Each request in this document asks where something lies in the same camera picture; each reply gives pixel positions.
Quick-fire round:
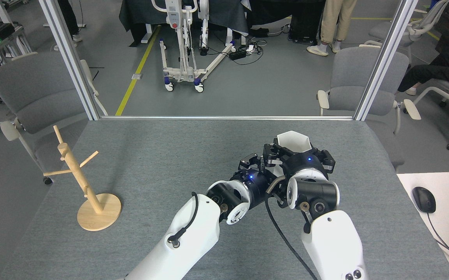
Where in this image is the black computer mouse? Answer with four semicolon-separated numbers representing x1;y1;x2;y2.
412;187;437;214

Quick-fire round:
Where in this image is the black case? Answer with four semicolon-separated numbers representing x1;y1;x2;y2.
290;4;324;43

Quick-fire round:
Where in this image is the white office chair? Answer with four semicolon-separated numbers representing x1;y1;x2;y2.
364;0;449;65

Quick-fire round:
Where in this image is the wooden cup rack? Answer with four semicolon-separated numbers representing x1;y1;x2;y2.
44;125;122;232

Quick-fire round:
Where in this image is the white faceted cup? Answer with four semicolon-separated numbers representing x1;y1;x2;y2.
272;131;311;177

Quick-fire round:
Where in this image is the silver aluminium rail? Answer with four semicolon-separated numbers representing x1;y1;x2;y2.
100;115;355;121

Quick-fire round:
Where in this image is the grey upholstered chair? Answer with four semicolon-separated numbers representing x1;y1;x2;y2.
0;52;108;185
317;46;421;172

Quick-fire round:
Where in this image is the silver aluminium post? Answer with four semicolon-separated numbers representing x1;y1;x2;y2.
38;0;101;121
353;0;419;121

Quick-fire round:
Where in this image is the white stand on wheels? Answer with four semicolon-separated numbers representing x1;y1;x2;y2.
151;0;237;93

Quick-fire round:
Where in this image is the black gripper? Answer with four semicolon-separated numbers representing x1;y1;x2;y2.
263;143;336;181
230;154;277;207

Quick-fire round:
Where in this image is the dark cloth covered table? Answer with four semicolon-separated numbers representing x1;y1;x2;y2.
118;0;250;47

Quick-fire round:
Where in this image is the person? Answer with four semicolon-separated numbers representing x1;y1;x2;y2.
53;0;83;51
397;54;449;96
306;0;358;57

